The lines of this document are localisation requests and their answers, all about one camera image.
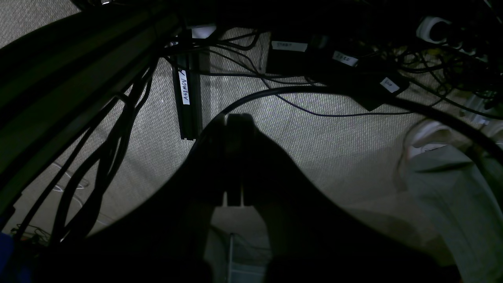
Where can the black bar with white label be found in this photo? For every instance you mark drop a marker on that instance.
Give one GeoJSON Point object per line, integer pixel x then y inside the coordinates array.
{"type": "Point", "coordinates": [187, 90]}

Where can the grey trouser leg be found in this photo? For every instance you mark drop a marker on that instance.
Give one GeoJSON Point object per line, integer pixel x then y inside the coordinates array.
{"type": "Point", "coordinates": [462, 205]}

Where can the white power strip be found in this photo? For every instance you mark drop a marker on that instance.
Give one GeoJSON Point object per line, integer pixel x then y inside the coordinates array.
{"type": "Point", "coordinates": [442, 32]}

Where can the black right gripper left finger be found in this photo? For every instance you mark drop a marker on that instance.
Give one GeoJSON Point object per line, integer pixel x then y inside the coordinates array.
{"type": "Point", "coordinates": [174, 223]}

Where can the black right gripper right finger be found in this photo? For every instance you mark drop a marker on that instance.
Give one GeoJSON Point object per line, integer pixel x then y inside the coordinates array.
{"type": "Point", "coordinates": [299, 219]}

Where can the black labelled power adapters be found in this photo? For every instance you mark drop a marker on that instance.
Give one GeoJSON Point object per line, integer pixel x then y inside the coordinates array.
{"type": "Point", "coordinates": [349, 68]}

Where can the white shoe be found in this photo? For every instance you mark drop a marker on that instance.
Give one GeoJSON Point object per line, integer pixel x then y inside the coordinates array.
{"type": "Point", "coordinates": [431, 140]}

